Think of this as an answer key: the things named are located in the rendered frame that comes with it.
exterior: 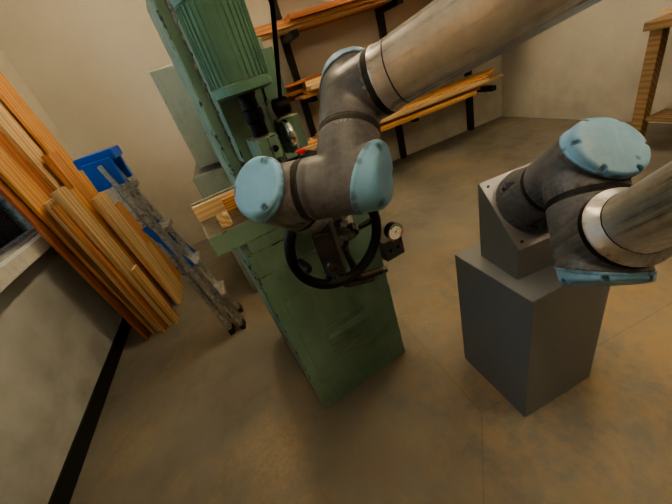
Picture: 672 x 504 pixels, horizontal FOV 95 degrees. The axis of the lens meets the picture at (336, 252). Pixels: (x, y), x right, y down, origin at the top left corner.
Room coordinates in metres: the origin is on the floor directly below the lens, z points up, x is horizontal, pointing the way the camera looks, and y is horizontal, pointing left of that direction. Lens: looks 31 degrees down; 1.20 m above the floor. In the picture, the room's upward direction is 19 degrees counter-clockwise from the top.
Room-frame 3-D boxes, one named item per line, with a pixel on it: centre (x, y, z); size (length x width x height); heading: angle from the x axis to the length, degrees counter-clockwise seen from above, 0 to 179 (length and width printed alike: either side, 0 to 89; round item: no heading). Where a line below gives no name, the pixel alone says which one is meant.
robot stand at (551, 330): (0.72, -0.56, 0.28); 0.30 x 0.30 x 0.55; 12
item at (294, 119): (1.27, 0.02, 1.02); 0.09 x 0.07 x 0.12; 110
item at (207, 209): (1.07, 0.10, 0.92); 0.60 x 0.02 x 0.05; 110
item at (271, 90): (1.30, 0.03, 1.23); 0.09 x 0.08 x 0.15; 20
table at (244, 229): (0.95, 0.06, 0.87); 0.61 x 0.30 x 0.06; 110
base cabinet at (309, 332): (1.16, 0.15, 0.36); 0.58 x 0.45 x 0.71; 20
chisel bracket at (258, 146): (1.06, 0.11, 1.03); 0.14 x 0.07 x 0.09; 20
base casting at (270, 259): (1.16, 0.15, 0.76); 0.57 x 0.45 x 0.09; 20
